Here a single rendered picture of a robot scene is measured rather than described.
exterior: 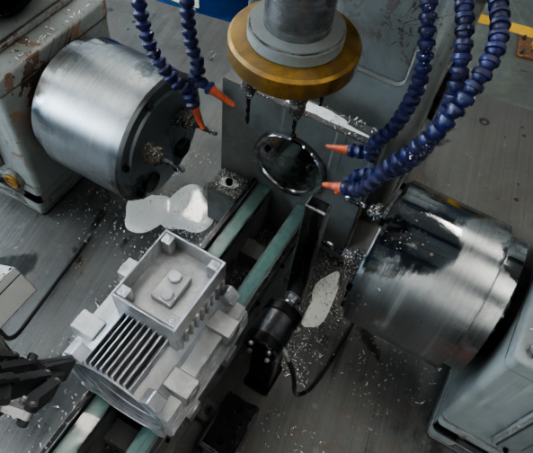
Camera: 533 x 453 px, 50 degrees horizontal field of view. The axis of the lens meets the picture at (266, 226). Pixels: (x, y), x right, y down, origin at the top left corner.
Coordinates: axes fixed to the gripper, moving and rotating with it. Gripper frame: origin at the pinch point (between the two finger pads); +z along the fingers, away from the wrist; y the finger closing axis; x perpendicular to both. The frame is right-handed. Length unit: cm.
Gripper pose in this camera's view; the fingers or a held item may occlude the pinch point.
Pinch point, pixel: (52, 370)
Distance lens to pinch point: 77.8
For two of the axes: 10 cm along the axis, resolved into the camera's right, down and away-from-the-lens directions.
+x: -4.7, 8.8, -0.3
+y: -8.6, -4.5, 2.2
